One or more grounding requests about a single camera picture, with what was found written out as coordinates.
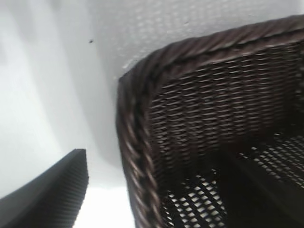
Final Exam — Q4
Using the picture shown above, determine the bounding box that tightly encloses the dark brown wicker basket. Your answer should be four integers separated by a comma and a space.
116, 14, 304, 228

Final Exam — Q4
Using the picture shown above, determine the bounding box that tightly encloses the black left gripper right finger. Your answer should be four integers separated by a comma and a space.
219, 153, 304, 228

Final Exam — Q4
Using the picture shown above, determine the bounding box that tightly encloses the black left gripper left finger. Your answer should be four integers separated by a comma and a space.
0, 148, 89, 228

